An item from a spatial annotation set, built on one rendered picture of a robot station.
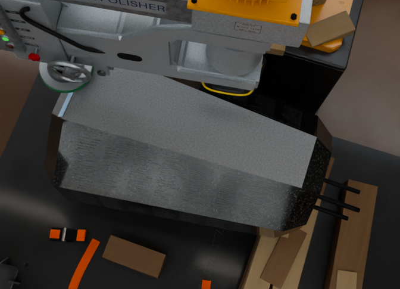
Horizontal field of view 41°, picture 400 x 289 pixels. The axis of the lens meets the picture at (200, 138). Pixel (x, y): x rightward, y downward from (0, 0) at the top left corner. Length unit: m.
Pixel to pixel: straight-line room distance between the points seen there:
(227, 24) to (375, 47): 2.09
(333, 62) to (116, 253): 1.40
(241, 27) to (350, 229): 1.69
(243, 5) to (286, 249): 1.56
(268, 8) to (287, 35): 0.11
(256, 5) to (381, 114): 2.00
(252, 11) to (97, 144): 1.08
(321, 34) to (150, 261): 1.36
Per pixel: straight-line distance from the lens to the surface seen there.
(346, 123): 3.18
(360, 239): 2.91
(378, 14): 3.55
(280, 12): 1.37
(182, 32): 1.56
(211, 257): 2.87
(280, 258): 2.66
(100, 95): 2.24
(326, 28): 2.45
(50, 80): 2.24
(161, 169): 2.19
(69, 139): 2.26
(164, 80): 2.24
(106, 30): 1.70
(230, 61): 1.68
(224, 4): 1.36
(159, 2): 1.43
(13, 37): 1.82
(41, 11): 1.64
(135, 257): 2.76
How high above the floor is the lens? 2.87
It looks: 72 degrees down
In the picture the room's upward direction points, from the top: 5 degrees clockwise
